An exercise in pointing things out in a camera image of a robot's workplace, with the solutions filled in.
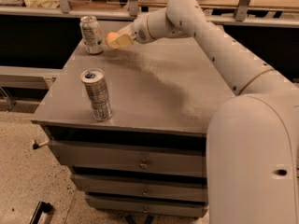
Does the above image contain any top cabinet drawer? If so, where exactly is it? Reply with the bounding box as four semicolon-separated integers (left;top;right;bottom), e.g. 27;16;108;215
50;141;206;177

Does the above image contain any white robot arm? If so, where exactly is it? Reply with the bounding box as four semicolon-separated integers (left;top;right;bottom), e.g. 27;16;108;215
106;0;299;224

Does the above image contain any bottom cabinet drawer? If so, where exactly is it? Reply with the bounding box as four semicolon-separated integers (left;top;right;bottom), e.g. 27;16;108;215
85;195;207;217

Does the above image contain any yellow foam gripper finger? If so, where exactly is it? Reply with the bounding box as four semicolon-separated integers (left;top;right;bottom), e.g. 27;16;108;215
118;23;134;36
113;34;134;49

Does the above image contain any middle cabinet drawer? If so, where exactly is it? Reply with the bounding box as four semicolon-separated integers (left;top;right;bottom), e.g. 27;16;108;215
71;175;207;203

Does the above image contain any orange fruit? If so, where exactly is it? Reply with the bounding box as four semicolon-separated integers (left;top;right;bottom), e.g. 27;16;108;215
106;32;118;49

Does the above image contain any grey metal drawer cabinet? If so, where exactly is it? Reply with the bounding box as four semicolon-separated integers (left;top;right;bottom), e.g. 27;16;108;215
33;38;233;208

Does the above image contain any wooden shelf with metal brackets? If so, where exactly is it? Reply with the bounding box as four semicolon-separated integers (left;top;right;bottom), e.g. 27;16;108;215
0;0;299;28

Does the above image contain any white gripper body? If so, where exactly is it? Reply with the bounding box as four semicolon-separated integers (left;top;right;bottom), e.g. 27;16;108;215
131;14;153;44

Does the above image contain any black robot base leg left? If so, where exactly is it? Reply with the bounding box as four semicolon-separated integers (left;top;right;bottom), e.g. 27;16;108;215
29;202;53;224

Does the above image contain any tall silver energy drink can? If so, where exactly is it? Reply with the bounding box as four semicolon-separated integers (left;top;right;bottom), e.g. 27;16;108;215
80;68;112;121

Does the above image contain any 7up can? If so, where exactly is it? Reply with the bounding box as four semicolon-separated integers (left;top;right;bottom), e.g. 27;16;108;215
79;16;104;54

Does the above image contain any cabinet drawer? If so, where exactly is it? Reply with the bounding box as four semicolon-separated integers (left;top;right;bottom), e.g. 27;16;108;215
71;175;207;203
50;141;206;177
85;195;207;217

